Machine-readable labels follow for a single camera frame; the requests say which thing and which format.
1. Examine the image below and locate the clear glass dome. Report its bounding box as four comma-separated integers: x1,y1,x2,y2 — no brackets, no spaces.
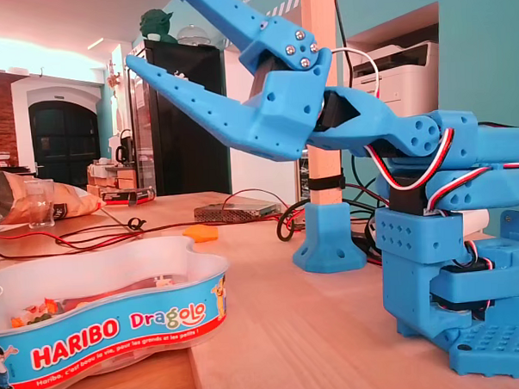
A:
176,23,213,48

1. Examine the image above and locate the wooden post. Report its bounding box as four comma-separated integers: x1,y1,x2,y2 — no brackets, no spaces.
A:
300,0,346,206

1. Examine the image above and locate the perforated metal power supply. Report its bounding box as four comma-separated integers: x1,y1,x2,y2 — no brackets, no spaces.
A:
194,196,283,225

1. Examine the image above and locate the dark arched door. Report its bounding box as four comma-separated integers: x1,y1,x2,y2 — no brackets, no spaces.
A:
27,97,101,179

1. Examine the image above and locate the white office printer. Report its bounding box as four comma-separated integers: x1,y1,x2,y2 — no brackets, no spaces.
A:
349,40,442,106

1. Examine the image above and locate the green figurine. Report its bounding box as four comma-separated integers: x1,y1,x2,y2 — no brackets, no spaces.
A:
138,7,181,46

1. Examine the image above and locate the thick black cable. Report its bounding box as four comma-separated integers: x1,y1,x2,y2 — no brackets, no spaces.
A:
335,0,390,213

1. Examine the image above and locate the black strap on post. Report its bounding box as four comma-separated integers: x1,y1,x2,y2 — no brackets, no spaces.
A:
308,173,345,192

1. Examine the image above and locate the red and black wire pair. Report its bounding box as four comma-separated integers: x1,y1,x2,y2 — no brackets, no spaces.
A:
0,186,308,261

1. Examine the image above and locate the crumpled chip bag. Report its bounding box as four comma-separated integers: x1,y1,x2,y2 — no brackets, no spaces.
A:
0,166,108,225

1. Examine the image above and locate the small wall decoration figure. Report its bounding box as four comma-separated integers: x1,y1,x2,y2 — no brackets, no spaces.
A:
105,58,123,89

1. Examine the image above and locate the wooden drawer box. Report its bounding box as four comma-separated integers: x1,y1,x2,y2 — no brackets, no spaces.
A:
87,159,136,197

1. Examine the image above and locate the light wooden base board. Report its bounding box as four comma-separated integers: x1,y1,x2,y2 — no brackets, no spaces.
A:
182,211,519,389

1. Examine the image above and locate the clear Haribo candy tub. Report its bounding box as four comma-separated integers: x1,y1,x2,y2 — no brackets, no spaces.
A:
0,233,237,389

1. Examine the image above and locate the red and black box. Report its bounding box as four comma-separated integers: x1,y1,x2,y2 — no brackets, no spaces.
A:
99,185,158,207

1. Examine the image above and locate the black glass-door fridge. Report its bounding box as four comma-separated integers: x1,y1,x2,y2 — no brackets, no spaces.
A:
126,35,232,199

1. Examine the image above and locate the black kettle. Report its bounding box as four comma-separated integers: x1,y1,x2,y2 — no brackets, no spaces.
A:
113,128,137,167

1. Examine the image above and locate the yellow 3D-printed part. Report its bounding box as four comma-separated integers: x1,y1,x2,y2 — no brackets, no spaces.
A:
182,223,220,244

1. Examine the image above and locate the clear drinking glass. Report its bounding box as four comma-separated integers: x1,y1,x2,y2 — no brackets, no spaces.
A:
23,177,58,231

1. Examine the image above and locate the blue post base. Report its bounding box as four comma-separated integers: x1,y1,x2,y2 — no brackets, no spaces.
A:
290,200,368,275

